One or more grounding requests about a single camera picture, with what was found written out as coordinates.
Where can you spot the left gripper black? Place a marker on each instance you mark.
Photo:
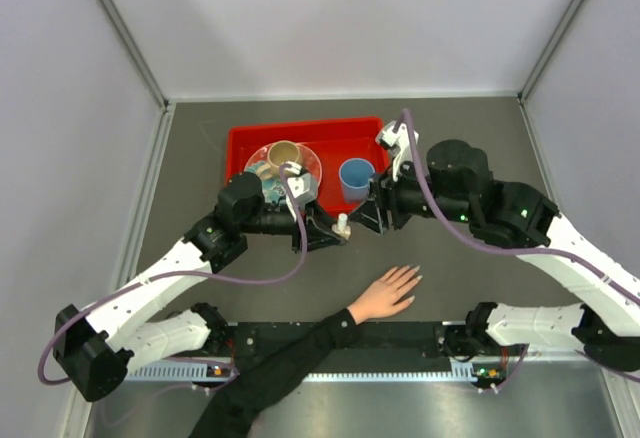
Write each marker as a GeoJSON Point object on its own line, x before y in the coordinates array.
{"type": "Point", "coordinates": [313, 218]}

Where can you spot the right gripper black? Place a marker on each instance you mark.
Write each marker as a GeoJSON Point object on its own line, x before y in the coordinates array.
{"type": "Point", "coordinates": [388, 190]}

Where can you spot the nail polish bottle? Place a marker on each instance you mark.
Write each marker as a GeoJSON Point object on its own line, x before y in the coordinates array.
{"type": "Point", "coordinates": [341, 227]}

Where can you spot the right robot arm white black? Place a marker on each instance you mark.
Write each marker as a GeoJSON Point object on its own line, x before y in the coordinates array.
{"type": "Point", "coordinates": [515, 219]}

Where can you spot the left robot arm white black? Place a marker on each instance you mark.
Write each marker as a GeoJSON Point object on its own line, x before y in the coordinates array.
{"type": "Point", "coordinates": [100, 345]}

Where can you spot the black sleeved forearm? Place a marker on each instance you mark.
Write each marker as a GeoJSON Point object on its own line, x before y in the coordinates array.
{"type": "Point", "coordinates": [232, 410]}

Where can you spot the person's hand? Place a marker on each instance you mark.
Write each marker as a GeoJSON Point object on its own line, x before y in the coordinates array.
{"type": "Point", "coordinates": [386, 296]}

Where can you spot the blue plastic cup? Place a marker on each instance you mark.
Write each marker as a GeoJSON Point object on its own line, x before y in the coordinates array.
{"type": "Point", "coordinates": [354, 176]}

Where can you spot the red plastic tray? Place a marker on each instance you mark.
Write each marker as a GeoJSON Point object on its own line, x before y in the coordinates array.
{"type": "Point", "coordinates": [333, 141]}

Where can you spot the beige ceramic mug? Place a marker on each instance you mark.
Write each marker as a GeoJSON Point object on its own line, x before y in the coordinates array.
{"type": "Point", "coordinates": [277, 154]}

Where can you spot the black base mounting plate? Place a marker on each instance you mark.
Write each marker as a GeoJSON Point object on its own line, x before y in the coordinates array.
{"type": "Point", "coordinates": [428, 339]}

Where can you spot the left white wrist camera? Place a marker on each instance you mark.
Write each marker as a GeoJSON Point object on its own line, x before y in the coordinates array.
{"type": "Point", "coordinates": [301, 186]}

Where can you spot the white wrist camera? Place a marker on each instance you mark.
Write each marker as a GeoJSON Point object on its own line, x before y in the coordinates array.
{"type": "Point", "coordinates": [394, 138]}
{"type": "Point", "coordinates": [301, 186]}

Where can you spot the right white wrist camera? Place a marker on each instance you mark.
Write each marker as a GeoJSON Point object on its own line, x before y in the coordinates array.
{"type": "Point", "coordinates": [394, 138]}

